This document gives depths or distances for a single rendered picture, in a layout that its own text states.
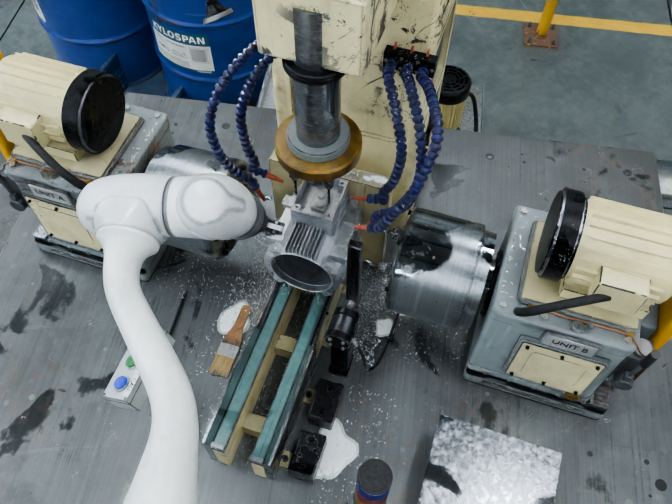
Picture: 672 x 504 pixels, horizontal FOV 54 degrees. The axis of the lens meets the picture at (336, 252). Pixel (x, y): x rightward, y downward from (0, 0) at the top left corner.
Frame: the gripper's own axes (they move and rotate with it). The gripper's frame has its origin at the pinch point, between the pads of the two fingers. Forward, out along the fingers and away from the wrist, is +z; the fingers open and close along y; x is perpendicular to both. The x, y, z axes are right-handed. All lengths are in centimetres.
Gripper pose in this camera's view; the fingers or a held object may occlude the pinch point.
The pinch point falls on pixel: (269, 226)
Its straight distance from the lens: 142.1
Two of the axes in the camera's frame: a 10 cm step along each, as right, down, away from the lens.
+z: 1.5, 0.6, 9.9
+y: -9.4, -2.9, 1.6
